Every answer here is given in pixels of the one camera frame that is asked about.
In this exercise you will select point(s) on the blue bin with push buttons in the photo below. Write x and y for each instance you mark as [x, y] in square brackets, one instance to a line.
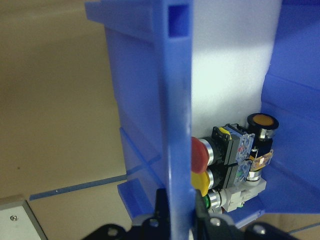
[177, 100]

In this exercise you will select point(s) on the yellow mushroom push button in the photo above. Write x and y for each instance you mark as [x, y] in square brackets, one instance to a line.
[200, 181]

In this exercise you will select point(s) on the amber push button black body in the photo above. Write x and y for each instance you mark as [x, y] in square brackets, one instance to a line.
[263, 121]

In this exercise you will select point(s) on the white square base plate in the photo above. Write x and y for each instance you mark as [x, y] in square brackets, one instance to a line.
[15, 225]

